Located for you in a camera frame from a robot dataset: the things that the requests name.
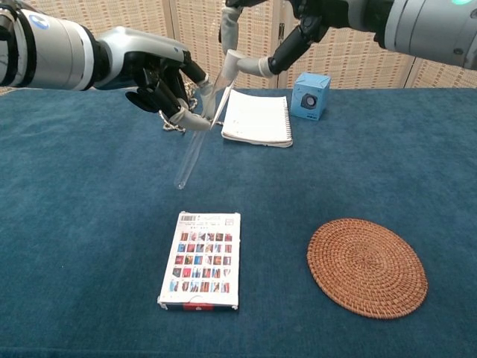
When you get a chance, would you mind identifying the bamboo folding screen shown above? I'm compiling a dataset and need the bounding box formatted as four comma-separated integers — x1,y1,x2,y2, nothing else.
0,0,477,96

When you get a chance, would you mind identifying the blue tablecloth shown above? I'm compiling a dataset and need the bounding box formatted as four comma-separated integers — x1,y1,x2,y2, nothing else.
0,87,477,358

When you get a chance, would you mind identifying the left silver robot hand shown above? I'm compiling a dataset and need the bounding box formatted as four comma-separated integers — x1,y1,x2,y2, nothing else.
95,25,213,132

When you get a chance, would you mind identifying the white picture card box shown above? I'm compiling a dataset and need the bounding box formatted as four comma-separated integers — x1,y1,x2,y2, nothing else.
157,211,242,313

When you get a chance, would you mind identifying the white spiral notebook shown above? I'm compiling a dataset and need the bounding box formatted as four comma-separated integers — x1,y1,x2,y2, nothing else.
221,89,294,148

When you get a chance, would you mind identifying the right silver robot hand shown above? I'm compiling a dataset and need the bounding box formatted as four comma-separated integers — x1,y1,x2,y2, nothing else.
219,0,388,78

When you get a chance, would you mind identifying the light blue speaker box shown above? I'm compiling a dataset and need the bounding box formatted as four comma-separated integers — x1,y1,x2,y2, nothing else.
290,72,332,121

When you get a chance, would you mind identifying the small white plastic cap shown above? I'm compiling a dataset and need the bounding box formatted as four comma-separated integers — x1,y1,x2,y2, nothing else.
223,49,245,75

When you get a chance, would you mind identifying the clear glass tube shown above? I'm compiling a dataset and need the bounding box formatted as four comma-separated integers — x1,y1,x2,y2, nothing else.
174,69,235,190

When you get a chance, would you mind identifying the round woven rattan coaster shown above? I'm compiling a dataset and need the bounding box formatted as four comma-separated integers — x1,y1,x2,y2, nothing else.
306,218,429,320

